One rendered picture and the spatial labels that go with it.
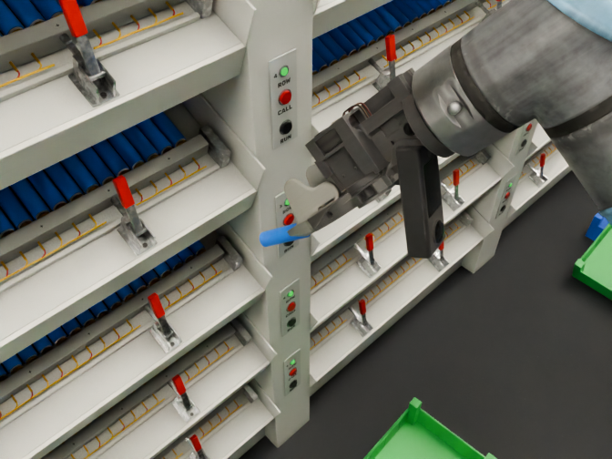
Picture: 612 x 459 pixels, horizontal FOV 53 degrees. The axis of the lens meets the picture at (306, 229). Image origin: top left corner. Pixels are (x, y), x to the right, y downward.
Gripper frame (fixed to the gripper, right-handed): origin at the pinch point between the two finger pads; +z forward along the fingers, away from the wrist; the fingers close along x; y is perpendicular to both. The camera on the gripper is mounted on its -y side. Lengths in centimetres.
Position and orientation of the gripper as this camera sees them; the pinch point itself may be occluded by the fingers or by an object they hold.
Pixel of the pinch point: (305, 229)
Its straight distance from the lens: 67.9
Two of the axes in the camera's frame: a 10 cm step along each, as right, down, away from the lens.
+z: -6.6, 4.2, 6.2
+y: -5.7, -8.2, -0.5
